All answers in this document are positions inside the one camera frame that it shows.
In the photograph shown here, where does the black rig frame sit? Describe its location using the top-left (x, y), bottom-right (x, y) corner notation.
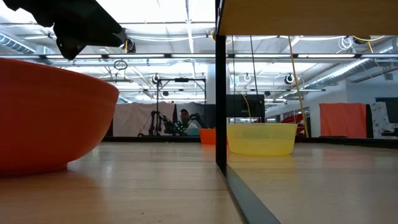
top-left (155, 77), bottom-right (208, 131)

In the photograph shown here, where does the coral red bowl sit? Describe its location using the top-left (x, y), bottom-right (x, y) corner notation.
top-left (0, 57), bottom-right (120, 179)

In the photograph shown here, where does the yellow translucent bowl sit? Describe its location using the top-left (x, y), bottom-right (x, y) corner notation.
top-left (226, 123), bottom-right (299, 157)

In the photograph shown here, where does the yellow cable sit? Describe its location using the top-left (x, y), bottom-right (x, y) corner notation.
top-left (287, 35), bottom-right (310, 139)
top-left (241, 93), bottom-right (253, 124)

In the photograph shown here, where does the black aluminium table frame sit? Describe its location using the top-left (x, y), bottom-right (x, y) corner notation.
top-left (102, 135), bottom-right (398, 150)

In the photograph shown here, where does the black monitor screen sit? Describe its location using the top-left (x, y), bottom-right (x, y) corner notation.
top-left (226, 94), bottom-right (266, 119)

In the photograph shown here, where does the red storage rack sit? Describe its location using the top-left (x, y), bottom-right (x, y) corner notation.
top-left (280, 113), bottom-right (308, 137)

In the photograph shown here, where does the person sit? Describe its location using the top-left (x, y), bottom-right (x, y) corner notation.
top-left (178, 108), bottom-right (200, 132)

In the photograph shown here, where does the orange translucent bowl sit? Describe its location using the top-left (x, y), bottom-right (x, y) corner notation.
top-left (198, 128), bottom-right (217, 146)

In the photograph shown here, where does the white patterned board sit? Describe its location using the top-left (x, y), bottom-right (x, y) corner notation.
top-left (369, 101), bottom-right (398, 139)

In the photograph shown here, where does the black cable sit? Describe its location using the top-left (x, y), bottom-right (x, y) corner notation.
top-left (249, 35), bottom-right (262, 124)

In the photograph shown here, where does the pale fabric curtain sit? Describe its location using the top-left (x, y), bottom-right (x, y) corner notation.
top-left (112, 101), bottom-right (177, 138)

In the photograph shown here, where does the orange fabric panel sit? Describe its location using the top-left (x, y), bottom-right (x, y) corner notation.
top-left (319, 102), bottom-right (368, 139)

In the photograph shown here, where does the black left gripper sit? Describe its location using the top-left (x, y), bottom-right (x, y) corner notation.
top-left (2, 0), bottom-right (128, 61)

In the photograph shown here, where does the black divider frame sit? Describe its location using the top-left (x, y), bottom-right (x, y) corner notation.
top-left (215, 0), bottom-right (398, 224)

